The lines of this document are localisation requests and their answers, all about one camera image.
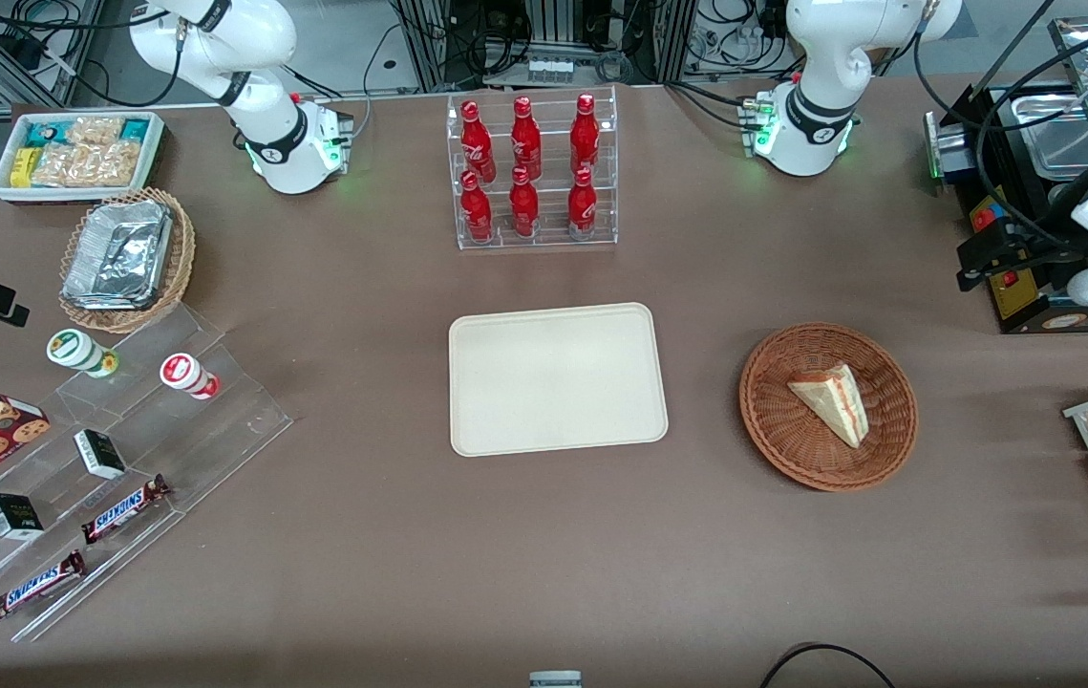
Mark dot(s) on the green lid yogurt cup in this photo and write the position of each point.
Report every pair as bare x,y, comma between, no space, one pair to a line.
75,349

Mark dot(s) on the clear acrylic bottle rack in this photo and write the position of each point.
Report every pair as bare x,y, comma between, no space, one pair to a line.
544,234

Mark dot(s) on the brown round wicker basket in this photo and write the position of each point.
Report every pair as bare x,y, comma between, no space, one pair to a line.
782,430

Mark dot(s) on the yellow snack packet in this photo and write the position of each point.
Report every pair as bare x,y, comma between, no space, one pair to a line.
23,167

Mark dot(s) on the shiny metal pan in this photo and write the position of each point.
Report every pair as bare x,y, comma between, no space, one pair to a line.
1064,143

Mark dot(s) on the white rectangular snack bin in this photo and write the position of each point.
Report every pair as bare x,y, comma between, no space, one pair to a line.
75,191

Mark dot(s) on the triangular wrapped sandwich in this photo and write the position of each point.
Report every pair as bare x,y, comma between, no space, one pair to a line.
835,401

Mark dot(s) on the red cola bottle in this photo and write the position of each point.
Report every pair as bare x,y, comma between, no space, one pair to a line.
523,208
585,139
477,143
525,141
582,208
477,212

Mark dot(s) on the black countertop appliance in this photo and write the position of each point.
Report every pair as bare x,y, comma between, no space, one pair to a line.
1031,311

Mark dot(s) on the cream plastic tray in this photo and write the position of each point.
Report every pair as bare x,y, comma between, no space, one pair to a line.
558,379

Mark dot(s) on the aluminium foil tray stack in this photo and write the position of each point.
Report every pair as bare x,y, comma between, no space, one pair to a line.
118,253

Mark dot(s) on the white power strip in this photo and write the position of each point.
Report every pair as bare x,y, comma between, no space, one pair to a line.
548,69

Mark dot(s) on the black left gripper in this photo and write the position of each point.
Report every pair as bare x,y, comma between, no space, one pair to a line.
1040,242

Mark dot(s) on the red lid yogurt cup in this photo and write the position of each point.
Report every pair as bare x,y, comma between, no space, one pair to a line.
182,371

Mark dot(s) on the small grey box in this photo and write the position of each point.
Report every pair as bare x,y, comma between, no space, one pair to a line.
555,679

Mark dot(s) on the clear acrylic stepped rack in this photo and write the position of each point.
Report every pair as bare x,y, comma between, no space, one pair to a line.
181,449

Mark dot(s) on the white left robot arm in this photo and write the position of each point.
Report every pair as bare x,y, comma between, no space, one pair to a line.
821,86

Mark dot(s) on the teal snack packet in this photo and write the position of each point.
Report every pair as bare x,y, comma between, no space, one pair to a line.
134,128
44,132

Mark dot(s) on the Snickers chocolate bar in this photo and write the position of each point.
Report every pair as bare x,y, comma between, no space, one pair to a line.
34,586
123,508

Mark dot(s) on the light wicker basket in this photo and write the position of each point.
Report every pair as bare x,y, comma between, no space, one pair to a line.
179,258

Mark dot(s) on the clear rice cracker pack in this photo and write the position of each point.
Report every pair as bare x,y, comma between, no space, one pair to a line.
95,130
90,165

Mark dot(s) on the small black box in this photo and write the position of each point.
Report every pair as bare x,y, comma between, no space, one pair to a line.
13,517
99,455

